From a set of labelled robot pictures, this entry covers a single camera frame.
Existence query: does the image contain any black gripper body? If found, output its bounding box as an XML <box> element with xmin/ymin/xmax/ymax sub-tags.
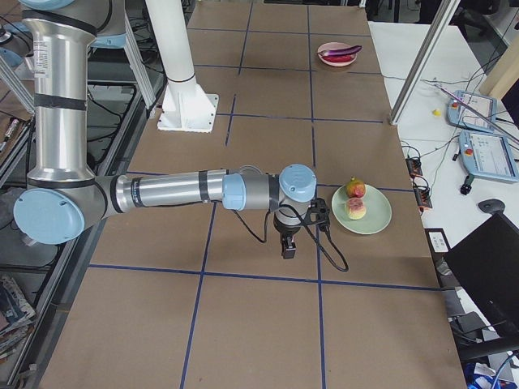
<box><xmin>273</xmin><ymin>218</ymin><xmax>301</xmax><ymax>247</ymax></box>

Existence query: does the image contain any pink yellow peach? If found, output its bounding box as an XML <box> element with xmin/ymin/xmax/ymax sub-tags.
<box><xmin>345</xmin><ymin>198</ymin><xmax>367</xmax><ymax>220</ymax></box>

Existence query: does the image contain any red yellow apple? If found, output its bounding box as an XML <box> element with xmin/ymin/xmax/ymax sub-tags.
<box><xmin>345</xmin><ymin>177</ymin><xmax>366</xmax><ymax>198</ymax></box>

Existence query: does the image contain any red chili pepper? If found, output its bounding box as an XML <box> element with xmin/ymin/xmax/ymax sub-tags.
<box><xmin>321</xmin><ymin>55</ymin><xmax>356</xmax><ymax>66</ymax></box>

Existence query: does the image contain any purple eggplant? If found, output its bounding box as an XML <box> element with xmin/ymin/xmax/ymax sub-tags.
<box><xmin>319</xmin><ymin>45</ymin><xmax>362</xmax><ymax>57</ymax></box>

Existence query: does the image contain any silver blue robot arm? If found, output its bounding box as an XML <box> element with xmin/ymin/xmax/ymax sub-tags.
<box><xmin>14</xmin><ymin>1</ymin><xmax>316</xmax><ymax>259</ymax></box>

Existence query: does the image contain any light green plate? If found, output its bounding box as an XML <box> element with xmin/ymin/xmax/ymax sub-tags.
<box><xmin>332</xmin><ymin>185</ymin><xmax>392</xmax><ymax>235</ymax></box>

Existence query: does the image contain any orange circuit board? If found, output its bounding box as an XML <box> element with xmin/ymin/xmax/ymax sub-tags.
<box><xmin>405</xmin><ymin>156</ymin><xmax>432</xmax><ymax>213</ymax></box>

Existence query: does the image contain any white label card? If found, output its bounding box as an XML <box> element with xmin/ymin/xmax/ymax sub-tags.
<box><xmin>428</xmin><ymin>231</ymin><xmax>449</xmax><ymax>253</ymax></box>

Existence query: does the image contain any pink plate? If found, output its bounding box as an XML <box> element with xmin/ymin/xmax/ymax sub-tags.
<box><xmin>316</xmin><ymin>41</ymin><xmax>358</xmax><ymax>67</ymax></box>

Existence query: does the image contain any black monitor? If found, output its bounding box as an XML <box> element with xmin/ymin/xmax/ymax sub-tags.
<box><xmin>444</xmin><ymin>213</ymin><xmax>518</xmax><ymax>336</ymax></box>

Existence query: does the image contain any black computer mouse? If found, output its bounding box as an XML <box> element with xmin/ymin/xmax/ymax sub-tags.
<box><xmin>478</xmin><ymin>199</ymin><xmax>505</xmax><ymax>214</ymax></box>

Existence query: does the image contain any upper teach pendant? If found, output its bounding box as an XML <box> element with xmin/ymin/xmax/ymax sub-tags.
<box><xmin>447</xmin><ymin>90</ymin><xmax>497</xmax><ymax>133</ymax></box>

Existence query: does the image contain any teach pendant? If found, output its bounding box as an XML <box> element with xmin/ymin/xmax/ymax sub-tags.
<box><xmin>447</xmin><ymin>90</ymin><xmax>497</xmax><ymax>133</ymax></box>
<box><xmin>458</xmin><ymin>130</ymin><xmax>518</xmax><ymax>182</ymax></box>

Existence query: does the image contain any lower teach pendant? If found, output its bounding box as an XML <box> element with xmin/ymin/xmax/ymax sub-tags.
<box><xmin>458</xmin><ymin>130</ymin><xmax>518</xmax><ymax>182</ymax></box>

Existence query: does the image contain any stack of magazines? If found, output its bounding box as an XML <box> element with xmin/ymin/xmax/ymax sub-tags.
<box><xmin>1</xmin><ymin>273</ymin><xmax>36</xmax><ymax>361</ymax></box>

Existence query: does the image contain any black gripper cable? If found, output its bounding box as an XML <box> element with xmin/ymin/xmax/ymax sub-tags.
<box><xmin>233</xmin><ymin>202</ymin><xmax>350</xmax><ymax>273</ymax></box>

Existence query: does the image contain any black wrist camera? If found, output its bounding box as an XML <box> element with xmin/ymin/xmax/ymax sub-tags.
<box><xmin>304</xmin><ymin>198</ymin><xmax>330</xmax><ymax>233</ymax></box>

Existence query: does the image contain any white pedestal column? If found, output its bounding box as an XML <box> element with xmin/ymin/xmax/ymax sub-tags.
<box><xmin>146</xmin><ymin>0</ymin><xmax>219</xmax><ymax>133</ymax></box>

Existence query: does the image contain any aluminium frame post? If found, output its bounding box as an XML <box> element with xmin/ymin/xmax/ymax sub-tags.
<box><xmin>388</xmin><ymin>0</ymin><xmax>461</xmax><ymax>126</ymax></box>

